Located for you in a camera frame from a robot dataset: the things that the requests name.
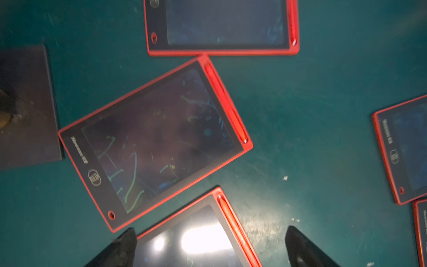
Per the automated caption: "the red stylus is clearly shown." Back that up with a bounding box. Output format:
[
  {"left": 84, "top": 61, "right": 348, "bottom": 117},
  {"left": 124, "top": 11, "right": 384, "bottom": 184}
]
[
  {"left": 204, "top": 63, "right": 250, "bottom": 144},
  {"left": 217, "top": 194, "right": 262, "bottom": 267}
]

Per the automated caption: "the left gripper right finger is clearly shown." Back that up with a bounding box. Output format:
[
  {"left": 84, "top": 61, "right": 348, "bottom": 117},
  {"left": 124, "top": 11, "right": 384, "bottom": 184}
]
[{"left": 285, "top": 226, "right": 340, "bottom": 267}]

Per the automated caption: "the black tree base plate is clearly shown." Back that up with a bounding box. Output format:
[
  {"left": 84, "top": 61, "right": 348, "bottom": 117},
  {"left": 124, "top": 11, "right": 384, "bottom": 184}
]
[{"left": 1, "top": 44, "right": 63, "bottom": 170}]

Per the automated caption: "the red tablet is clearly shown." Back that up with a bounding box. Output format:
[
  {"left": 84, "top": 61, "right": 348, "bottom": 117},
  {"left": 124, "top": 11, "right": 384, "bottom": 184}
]
[
  {"left": 133, "top": 186, "right": 250, "bottom": 267},
  {"left": 58, "top": 55, "right": 253, "bottom": 233},
  {"left": 413, "top": 199, "right": 427, "bottom": 267},
  {"left": 143, "top": 0, "right": 300, "bottom": 56},
  {"left": 371, "top": 95, "right": 427, "bottom": 205}
]

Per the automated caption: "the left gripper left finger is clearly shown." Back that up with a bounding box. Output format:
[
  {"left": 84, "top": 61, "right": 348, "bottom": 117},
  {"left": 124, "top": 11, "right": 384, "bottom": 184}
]
[{"left": 85, "top": 228, "right": 137, "bottom": 267}]

